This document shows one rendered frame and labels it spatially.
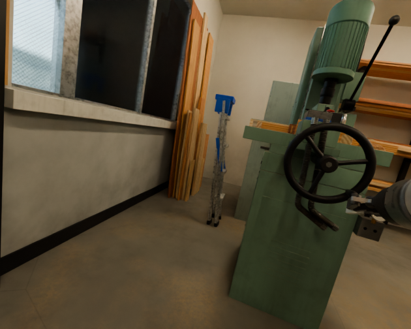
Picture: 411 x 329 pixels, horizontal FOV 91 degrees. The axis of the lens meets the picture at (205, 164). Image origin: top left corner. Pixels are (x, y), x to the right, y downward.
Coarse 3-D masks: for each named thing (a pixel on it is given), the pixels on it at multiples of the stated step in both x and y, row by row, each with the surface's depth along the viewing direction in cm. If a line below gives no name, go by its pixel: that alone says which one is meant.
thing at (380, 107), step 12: (372, 72) 267; (384, 72) 260; (396, 72) 253; (408, 72) 247; (360, 108) 264; (372, 108) 255; (384, 108) 249; (396, 108) 244; (408, 108) 240; (396, 144) 250; (408, 156) 245; (372, 180) 263; (384, 180) 289; (396, 180) 292
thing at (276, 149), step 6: (270, 144) 108; (270, 150) 93; (276, 150) 93; (282, 150) 92; (300, 150) 90; (294, 156) 91; (300, 156) 90; (312, 156) 88; (348, 168) 85; (354, 168) 84; (360, 168) 84
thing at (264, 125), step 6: (264, 126) 108; (270, 126) 107; (276, 126) 106; (282, 126) 105; (282, 132) 105; (354, 144) 96; (378, 144) 94; (384, 144) 93; (390, 150) 92; (396, 150) 92
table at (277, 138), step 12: (252, 132) 95; (264, 132) 93; (276, 132) 92; (276, 144) 93; (288, 144) 91; (300, 144) 81; (348, 144) 84; (336, 156) 77; (348, 156) 84; (360, 156) 83; (384, 156) 81
